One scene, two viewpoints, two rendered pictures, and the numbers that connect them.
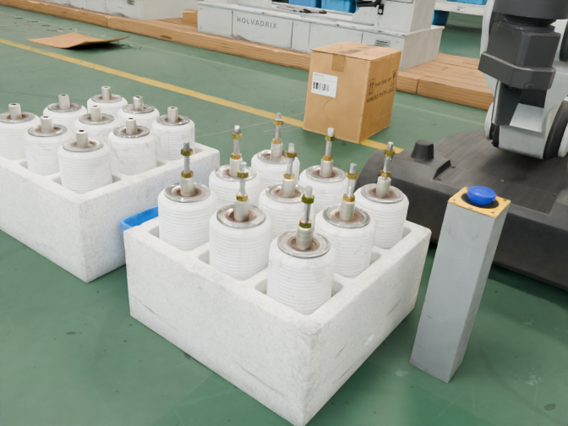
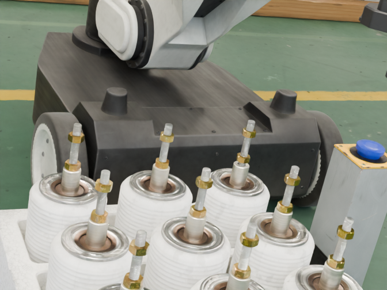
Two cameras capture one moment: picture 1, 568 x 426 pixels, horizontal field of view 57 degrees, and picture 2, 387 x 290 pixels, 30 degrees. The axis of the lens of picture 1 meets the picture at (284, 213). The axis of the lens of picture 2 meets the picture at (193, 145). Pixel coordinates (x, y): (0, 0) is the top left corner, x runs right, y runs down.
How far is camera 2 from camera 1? 82 cm
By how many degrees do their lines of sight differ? 56
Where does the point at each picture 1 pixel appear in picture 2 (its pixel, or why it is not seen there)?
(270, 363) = not seen: outside the picture
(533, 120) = (194, 33)
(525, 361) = not seen: hidden behind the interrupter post
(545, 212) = (268, 132)
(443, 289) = (348, 255)
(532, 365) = not seen: hidden behind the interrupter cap
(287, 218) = (224, 267)
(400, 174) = (116, 142)
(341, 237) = (306, 257)
